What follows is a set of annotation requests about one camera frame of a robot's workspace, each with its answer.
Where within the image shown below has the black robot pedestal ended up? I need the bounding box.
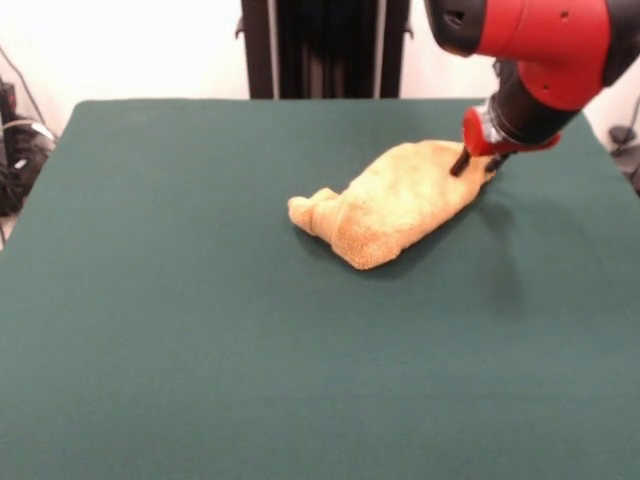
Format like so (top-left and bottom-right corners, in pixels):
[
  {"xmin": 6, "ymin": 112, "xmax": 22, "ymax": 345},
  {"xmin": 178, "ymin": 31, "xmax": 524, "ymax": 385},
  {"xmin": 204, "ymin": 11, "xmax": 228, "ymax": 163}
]
[{"xmin": 234, "ymin": 0, "xmax": 426, "ymax": 100}]

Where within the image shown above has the black upright power strip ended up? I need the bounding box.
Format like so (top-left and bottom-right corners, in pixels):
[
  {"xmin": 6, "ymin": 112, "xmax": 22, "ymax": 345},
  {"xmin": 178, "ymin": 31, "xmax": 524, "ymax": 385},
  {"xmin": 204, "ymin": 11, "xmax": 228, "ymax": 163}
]
[{"xmin": 0, "ymin": 82, "xmax": 17, "ymax": 124}]

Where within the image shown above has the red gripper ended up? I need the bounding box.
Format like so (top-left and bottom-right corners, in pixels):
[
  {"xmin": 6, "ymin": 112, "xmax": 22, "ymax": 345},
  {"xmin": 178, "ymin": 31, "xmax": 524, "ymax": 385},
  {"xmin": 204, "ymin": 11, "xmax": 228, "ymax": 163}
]
[{"xmin": 448, "ymin": 104, "xmax": 561, "ymax": 177}]

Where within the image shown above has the dark green table cloth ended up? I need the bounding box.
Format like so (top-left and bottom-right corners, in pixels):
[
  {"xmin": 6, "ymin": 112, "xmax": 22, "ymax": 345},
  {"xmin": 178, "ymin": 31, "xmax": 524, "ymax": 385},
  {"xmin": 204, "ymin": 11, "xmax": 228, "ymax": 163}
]
[{"xmin": 0, "ymin": 98, "xmax": 640, "ymax": 480}]

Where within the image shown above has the black cable tangle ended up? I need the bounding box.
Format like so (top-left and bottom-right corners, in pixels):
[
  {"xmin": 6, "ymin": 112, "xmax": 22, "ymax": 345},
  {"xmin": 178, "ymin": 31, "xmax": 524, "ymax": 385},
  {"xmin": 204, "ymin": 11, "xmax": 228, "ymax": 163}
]
[{"xmin": 0, "ymin": 117, "xmax": 57, "ymax": 217}]

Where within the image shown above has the tan terry towel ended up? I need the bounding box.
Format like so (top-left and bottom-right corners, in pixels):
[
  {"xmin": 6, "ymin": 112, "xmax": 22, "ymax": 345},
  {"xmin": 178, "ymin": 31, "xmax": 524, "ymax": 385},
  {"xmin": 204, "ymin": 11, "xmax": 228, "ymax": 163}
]
[{"xmin": 287, "ymin": 139, "xmax": 501, "ymax": 272}]

